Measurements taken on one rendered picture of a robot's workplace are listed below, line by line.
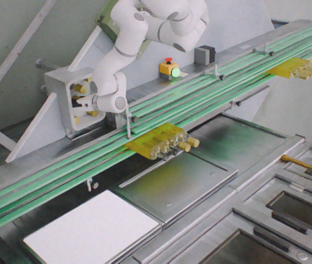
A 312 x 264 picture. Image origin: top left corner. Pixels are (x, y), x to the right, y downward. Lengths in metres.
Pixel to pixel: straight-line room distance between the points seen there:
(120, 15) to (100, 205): 0.77
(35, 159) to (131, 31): 0.68
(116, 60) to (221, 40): 1.15
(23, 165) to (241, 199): 0.89
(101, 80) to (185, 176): 0.63
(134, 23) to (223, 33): 1.19
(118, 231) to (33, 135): 0.54
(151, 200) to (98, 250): 0.33
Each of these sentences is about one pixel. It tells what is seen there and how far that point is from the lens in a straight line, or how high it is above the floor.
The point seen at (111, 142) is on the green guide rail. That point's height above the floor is 0.92.
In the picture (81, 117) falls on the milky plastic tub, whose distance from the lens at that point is 1.86.
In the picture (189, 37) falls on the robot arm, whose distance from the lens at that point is 1.65.
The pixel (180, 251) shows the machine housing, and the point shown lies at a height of 1.43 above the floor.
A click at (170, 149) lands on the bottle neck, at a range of 1.80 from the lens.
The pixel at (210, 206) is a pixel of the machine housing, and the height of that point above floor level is 1.38.
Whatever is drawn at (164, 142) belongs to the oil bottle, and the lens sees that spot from 1.82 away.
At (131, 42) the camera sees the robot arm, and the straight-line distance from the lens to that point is 1.41.
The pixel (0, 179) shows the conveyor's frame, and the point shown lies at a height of 0.84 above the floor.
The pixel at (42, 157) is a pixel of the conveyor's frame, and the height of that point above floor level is 0.82.
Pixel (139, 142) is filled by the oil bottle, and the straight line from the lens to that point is 1.82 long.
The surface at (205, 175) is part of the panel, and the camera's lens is 1.87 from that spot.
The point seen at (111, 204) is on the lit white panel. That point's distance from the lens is 1.73.
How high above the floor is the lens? 2.19
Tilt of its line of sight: 40 degrees down
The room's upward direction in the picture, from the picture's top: 114 degrees clockwise
